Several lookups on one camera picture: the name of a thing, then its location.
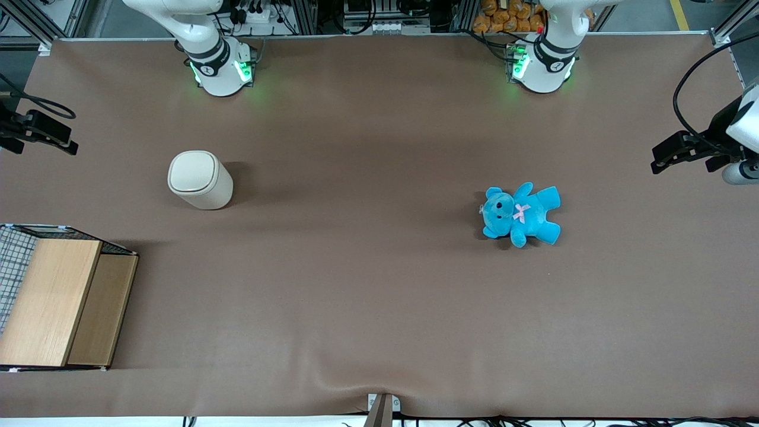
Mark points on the white power strip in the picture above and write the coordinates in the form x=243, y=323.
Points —
x=261, y=15

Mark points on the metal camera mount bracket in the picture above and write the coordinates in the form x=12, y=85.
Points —
x=381, y=410

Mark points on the brown table mat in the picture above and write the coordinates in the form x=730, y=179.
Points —
x=379, y=296

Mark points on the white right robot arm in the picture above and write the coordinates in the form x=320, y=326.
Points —
x=207, y=41

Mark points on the beige trash can lid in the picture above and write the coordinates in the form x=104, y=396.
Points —
x=191, y=172

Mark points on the blue teddy bear plush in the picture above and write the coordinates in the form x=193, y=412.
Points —
x=525, y=213

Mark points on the aluminium frame post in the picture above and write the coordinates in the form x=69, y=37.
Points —
x=732, y=24
x=35, y=21

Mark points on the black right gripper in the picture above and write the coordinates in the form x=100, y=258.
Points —
x=13, y=128

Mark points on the white connector block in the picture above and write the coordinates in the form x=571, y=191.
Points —
x=385, y=27

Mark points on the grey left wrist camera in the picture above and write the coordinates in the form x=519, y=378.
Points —
x=738, y=172

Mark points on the orange plush toys pile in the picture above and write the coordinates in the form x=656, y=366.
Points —
x=504, y=18

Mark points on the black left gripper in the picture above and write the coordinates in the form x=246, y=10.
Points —
x=718, y=128

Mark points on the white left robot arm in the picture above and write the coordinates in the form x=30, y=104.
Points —
x=548, y=56

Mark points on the beige round trash can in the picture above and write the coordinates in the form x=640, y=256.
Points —
x=210, y=193

